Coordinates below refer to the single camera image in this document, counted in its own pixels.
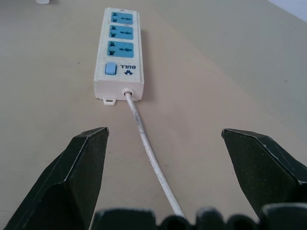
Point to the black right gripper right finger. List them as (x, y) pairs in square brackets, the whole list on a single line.
[(261, 167)]

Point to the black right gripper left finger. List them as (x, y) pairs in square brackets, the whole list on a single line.
[(62, 177)]

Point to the white power strip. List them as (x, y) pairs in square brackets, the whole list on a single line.
[(119, 54)]

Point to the small white object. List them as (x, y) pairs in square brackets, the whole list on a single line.
[(43, 2)]

